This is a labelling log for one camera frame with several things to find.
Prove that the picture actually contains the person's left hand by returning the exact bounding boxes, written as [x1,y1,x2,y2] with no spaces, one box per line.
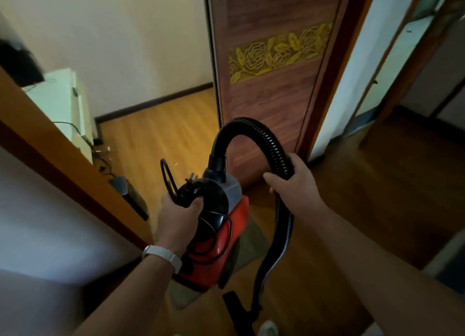
[156,193,204,255]

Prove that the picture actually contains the person's right hand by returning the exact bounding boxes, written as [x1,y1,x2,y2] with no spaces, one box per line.
[263,153,330,221]

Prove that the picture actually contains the black corrugated vacuum hose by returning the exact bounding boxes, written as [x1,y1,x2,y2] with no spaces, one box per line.
[208,117,295,322]

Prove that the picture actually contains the black power cord with plug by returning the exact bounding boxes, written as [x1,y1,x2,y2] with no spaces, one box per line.
[160,159,233,266]

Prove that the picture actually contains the red vacuum cleaner body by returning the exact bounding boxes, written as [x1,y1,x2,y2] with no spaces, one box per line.
[172,169,251,293]

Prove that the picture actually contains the person's left forearm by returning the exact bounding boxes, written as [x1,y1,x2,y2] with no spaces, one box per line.
[73,251,176,336]

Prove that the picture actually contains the person's right forearm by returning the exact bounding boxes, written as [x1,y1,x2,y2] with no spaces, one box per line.
[302,206,465,336]

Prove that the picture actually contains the white wristband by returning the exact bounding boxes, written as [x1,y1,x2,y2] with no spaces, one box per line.
[142,245,182,274]

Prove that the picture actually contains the black box device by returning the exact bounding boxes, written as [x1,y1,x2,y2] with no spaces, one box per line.
[108,176,150,222]

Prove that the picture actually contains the wooden wardrobe with floral carving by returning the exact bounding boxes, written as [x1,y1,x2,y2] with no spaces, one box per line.
[202,0,379,189]

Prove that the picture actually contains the black vacuum floor nozzle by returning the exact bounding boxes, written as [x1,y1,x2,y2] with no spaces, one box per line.
[222,290,263,336]

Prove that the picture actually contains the person's white shoe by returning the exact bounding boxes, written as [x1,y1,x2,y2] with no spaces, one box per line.
[258,320,279,336]

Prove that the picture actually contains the white mattress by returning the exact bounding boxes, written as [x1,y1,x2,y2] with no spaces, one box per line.
[0,146,143,336]

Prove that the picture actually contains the white cabinet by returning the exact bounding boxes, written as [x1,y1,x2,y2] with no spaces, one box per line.
[23,68,97,164]

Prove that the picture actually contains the white furniture edge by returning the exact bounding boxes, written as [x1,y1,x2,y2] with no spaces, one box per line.
[422,230,465,297]

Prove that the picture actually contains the black television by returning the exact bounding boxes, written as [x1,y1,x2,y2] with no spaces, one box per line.
[0,38,45,88]

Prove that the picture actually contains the black cables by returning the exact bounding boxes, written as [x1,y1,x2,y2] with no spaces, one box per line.
[53,121,117,177]

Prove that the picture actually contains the wooden bed frame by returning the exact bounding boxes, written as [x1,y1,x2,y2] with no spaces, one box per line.
[0,67,154,250]

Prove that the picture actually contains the brown wooden door frame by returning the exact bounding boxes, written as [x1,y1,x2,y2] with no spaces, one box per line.
[343,0,465,148]

